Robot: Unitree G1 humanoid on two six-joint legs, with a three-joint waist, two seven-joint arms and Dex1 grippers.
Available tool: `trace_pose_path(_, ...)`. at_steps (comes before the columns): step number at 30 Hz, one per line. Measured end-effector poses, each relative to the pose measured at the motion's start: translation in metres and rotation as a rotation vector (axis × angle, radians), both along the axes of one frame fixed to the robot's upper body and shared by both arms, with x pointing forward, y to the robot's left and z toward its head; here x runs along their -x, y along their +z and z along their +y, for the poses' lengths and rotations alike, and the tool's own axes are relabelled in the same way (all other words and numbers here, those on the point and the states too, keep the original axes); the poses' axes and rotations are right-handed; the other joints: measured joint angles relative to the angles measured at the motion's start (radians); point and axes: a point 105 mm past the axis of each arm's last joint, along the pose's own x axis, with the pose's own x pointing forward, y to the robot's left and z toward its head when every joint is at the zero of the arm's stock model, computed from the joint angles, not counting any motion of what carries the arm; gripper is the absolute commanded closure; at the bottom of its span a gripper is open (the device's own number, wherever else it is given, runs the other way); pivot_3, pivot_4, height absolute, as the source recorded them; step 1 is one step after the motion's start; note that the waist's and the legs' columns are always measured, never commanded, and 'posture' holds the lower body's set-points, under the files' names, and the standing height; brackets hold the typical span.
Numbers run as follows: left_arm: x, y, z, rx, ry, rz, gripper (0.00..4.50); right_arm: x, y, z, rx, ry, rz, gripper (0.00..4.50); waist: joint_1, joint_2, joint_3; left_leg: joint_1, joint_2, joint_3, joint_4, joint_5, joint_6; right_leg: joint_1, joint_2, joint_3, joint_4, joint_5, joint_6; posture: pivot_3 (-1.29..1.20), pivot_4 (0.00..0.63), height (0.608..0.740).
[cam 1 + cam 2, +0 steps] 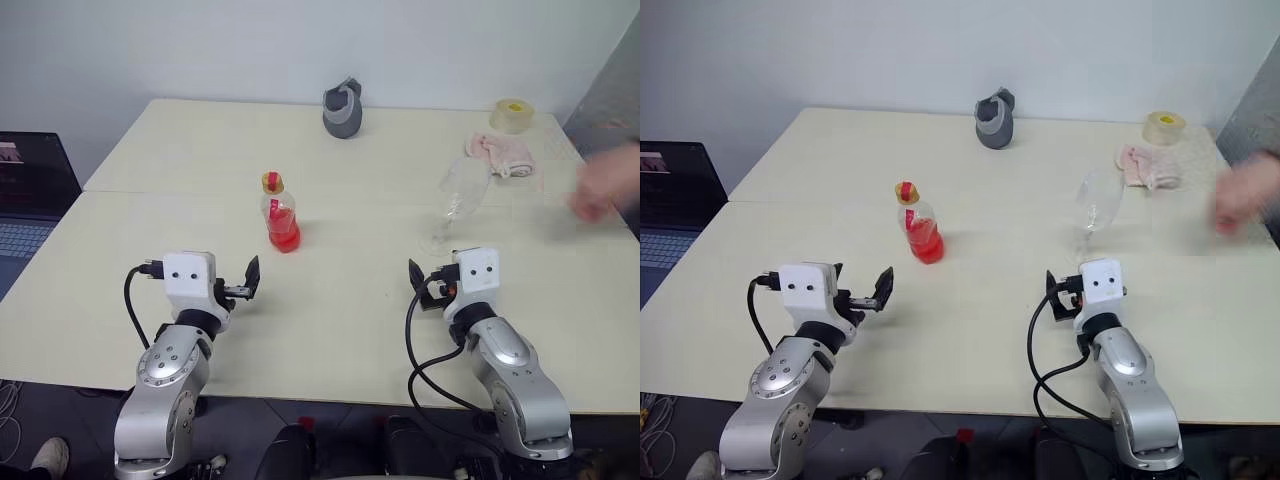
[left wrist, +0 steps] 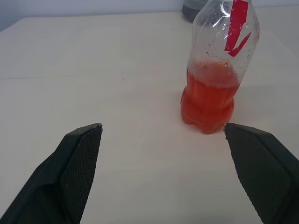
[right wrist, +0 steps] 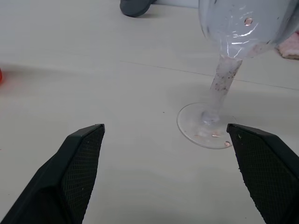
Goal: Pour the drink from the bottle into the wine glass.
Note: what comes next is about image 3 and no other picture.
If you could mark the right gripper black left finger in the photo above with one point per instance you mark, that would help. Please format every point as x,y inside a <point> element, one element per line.
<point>58,177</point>

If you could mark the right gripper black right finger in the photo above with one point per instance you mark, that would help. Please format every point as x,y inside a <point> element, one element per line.
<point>268,172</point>

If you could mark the clear glass cup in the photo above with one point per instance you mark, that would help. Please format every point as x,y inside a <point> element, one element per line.
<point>224,79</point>

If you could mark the bottle with red liquid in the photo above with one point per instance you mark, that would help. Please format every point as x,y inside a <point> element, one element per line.
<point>1,75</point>

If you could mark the pink towel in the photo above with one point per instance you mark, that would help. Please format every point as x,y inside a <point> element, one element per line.
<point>290,47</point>

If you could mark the grey cup object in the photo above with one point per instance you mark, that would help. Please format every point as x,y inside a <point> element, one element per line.
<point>135,7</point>

